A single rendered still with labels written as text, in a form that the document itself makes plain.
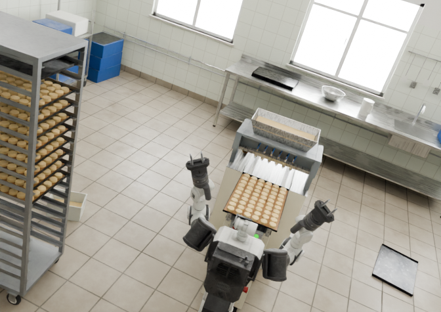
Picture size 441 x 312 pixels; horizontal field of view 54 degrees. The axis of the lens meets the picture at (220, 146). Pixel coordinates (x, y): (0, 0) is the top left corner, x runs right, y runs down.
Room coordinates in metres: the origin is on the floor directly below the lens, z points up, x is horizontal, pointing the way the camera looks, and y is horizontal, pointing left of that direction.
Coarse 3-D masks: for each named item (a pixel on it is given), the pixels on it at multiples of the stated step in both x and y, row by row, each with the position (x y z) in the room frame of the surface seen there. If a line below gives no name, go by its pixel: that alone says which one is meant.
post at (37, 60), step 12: (36, 60) 2.01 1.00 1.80; (36, 72) 2.01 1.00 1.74; (36, 84) 2.01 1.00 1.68; (36, 96) 2.01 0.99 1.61; (36, 108) 2.02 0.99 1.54; (36, 120) 2.02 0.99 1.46; (36, 132) 2.03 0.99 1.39; (24, 216) 2.01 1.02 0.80; (24, 228) 2.01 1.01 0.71; (24, 240) 2.01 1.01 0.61; (24, 252) 2.01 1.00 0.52; (24, 264) 2.01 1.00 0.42; (24, 276) 2.01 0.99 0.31; (24, 288) 2.02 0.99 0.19
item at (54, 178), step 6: (54, 174) 2.40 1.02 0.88; (60, 174) 2.41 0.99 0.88; (48, 180) 2.34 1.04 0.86; (54, 180) 2.33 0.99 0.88; (0, 186) 2.13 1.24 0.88; (6, 186) 2.14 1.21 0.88; (42, 186) 2.24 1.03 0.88; (48, 186) 2.27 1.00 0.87; (6, 192) 2.10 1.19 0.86; (12, 192) 2.09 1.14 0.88; (18, 192) 2.11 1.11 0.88; (36, 192) 2.16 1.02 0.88; (42, 192) 2.20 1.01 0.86; (24, 198) 2.10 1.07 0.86; (36, 198) 2.13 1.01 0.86
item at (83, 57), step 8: (80, 56) 2.46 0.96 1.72; (80, 72) 2.46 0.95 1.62; (80, 80) 2.46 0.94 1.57; (80, 88) 2.46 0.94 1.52; (80, 96) 2.46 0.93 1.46; (80, 104) 2.48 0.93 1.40; (72, 136) 2.46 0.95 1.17; (72, 144) 2.46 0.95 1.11; (72, 160) 2.46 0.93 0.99; (72, 168) 2.47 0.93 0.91; (72, 176) 2.48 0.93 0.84; (64, 200) 2.46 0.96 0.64; (64, 232) 2.46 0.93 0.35; (64, 240) 2.48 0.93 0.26
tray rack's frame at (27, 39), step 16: (0, 16) 2.45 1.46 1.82; (16, 16) 2.54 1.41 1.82; (0, 32) 2.20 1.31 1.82; (16, 32) 2.28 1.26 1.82; (32, 32) 2.35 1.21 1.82; (48, 32) 2.42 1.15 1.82; (0, 48) 2.04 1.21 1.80; (16, 48) 2.05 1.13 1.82; (32, 48) 2.11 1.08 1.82; (48, 48) 2.18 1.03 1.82; (64, 48) 2.25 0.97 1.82; (16, 240) 2.45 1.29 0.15; (32, 240) 2.49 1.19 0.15; (0, 256) 2.26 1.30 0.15; (32, 256) 2.34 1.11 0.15; (48, 256) 2.38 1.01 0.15; (0, 272) 2.13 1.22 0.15; (16, 272) 2.16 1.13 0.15; (32, 272) 2.20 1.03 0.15; (16, 288) 2.03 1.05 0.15
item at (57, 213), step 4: (36, 204) 2.48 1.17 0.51; (40, 204) 2.48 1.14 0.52; (36, 208) 2.46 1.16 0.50; (40, 208) 2.47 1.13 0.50; (44, 208) 2.48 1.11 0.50; (48, 208) 2.47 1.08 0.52; (48, 212) 2.45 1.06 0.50; (52, 212) 2.46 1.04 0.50; (56, 212) 2.46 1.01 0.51; (60, 212) 2.46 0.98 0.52; (56, 216) 2.44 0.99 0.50; (60, 216) 2.45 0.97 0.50; (64, 216) 2.45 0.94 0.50
